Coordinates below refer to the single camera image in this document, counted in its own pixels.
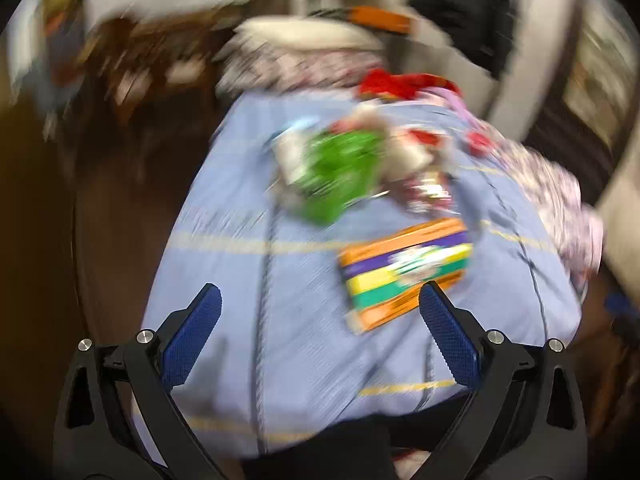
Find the white packet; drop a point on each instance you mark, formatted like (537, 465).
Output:
(292, 155)

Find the orange board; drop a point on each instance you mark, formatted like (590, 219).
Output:
(382, 19)

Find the dark floral bedsheet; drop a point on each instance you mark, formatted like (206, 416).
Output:
(300, 70)

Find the red patterned cloth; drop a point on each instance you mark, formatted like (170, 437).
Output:
(405, 85)

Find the light blue checked blanket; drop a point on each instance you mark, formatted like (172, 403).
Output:
(300, 310)

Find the red and silver wrapper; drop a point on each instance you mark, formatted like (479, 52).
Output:
(427, 192)

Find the white and red wrapper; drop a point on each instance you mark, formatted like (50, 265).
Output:
(415, 147)

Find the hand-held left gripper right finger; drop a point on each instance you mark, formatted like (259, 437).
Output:
(450, 340)

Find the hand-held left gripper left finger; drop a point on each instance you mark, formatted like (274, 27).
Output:
(192, 340)

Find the framed landscape painting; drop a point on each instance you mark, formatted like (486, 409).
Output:
(597, 75)

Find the cream pillow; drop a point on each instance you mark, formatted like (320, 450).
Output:
(305, 32)

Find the purple floral quilt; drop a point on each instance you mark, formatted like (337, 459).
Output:
(550, 195)

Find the green snack wrapper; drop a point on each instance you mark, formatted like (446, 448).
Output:
(340, 175)

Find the black padded jacket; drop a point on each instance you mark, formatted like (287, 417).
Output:
(465, 15)

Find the pink cloth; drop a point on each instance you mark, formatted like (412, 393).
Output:
(407, 467)

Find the small red object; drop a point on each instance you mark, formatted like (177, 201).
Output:
(478, 142)

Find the orange purple yellow carton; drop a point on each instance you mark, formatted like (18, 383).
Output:
(405, 270)

